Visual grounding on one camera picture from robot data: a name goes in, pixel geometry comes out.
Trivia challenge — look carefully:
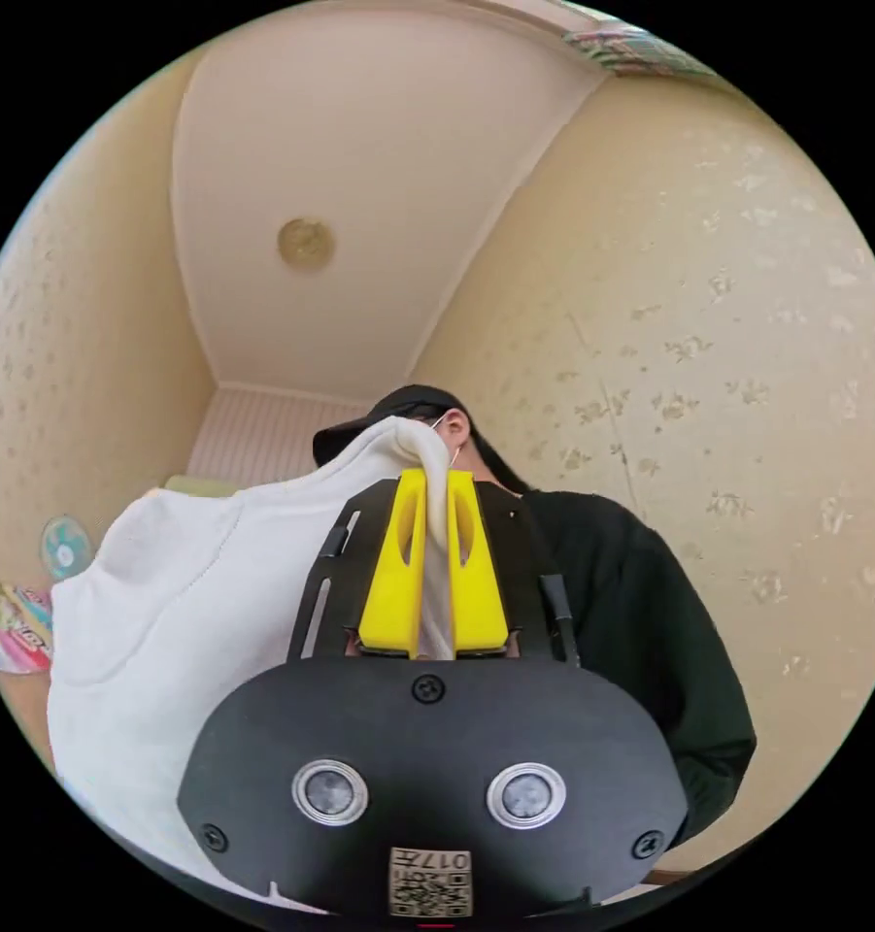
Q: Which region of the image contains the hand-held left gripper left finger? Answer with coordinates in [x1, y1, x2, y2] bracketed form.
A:
[358, 469, 428, 660]

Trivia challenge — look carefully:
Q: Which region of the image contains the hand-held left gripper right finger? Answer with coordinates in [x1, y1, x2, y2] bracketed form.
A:
[448, 471, 512, 656]

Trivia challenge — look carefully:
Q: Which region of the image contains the white long sleeve shirt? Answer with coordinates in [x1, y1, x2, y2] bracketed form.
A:
[47, 416, 456, 915]

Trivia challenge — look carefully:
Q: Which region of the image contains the person's body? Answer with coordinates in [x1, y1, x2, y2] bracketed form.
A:
[313, 383, 758, 853]

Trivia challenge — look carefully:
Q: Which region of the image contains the light green curtain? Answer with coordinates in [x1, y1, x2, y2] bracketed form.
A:
[163, 473, 246, 501]

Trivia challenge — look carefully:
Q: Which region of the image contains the small turquoise table fan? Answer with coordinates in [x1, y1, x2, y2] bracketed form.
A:
[40, 515, 94, 583]

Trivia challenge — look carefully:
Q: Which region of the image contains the round ceiling lamp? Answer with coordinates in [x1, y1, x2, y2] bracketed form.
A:
[276, 216, 336, 275]

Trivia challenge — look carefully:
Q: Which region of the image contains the bed with woven mat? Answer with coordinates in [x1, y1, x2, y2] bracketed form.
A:
[0, 564, 53, 677]

